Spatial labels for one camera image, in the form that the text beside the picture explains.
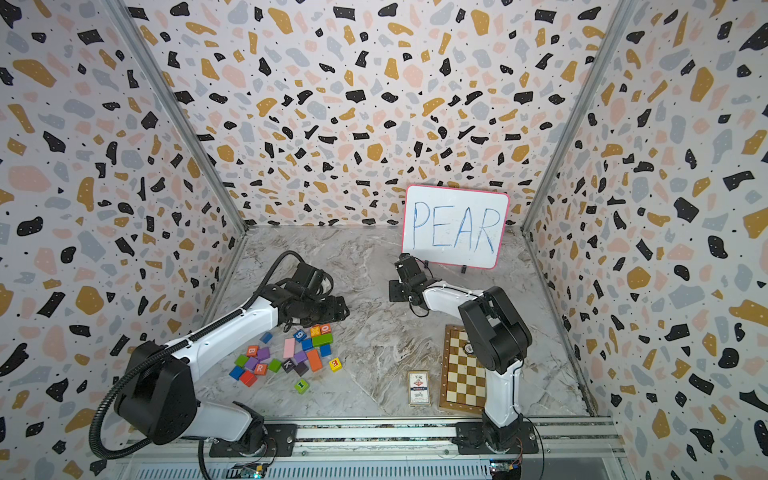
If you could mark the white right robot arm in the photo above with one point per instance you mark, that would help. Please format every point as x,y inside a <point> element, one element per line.
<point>496,332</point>

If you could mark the green I letter block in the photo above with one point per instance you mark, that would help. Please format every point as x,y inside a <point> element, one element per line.
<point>302,386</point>

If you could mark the long orange block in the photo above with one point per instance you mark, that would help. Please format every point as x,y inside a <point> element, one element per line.
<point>314,359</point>

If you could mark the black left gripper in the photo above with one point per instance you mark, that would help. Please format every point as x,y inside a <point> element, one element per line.
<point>333,314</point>

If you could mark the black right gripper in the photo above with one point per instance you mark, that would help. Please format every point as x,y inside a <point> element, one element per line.
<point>393,285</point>

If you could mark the red cube block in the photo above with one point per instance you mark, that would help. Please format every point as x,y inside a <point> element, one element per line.
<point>248,378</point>

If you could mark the long green block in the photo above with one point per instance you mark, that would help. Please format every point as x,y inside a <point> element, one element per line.
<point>322,340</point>

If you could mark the small green cube block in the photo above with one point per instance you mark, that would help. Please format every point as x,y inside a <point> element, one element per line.
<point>274,365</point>

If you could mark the long pink block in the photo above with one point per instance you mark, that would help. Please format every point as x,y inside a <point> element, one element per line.
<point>289,347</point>

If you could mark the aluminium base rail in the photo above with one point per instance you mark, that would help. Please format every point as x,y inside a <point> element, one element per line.
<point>427,448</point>

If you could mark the wooden chessboard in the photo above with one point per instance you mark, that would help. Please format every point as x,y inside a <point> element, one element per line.
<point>463,378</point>

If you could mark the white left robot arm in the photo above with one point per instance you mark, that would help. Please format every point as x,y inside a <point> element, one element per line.
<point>156,395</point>

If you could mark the playing card box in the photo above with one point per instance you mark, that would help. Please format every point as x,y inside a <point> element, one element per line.
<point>418,388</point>

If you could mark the pink framed whiteboard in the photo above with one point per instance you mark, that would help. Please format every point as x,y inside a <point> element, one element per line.
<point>452,226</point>

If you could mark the dark K letter block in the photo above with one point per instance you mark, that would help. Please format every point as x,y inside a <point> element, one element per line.
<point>288,365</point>

